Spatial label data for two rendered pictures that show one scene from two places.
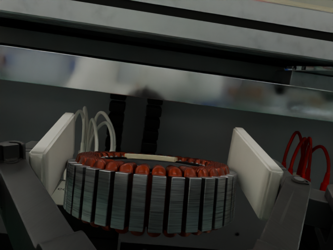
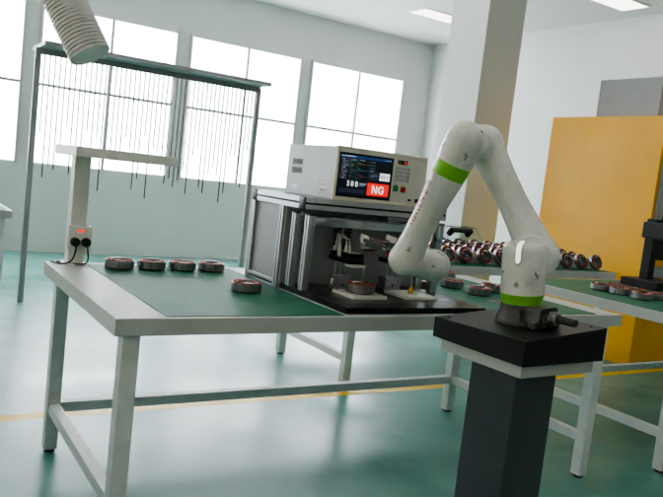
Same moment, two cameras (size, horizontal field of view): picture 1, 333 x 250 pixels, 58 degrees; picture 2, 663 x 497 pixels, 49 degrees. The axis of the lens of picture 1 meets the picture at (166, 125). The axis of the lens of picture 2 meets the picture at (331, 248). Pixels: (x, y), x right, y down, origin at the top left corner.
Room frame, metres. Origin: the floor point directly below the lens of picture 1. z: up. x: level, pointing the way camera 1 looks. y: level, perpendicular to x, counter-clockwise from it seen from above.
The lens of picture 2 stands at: (-2.17, 1.36, 1.19)
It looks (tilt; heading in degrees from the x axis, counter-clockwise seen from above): 5 degrees down; 334
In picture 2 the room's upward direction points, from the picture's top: 7 degrees clockwise
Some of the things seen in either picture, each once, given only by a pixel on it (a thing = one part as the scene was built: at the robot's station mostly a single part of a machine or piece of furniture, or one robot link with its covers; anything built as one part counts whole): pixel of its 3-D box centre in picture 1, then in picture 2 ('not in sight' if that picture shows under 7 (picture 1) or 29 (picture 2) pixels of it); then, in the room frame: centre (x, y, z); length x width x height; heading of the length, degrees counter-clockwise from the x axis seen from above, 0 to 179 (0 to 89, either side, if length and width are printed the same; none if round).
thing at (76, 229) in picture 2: not in sight; (110, 210); (0.67, 0.90, 0.98); 0.37 x 0.35 x 0.46; 96
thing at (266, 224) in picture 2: not in sight; (266, 242); (0.56, 0.30, 0.91); 0.28 x 0.03 x 0.32; 6
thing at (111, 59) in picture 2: not in sight; (147, 185); (3.79, 0.12, 0.97); 1.84 x 0.50 x 1.93; 96
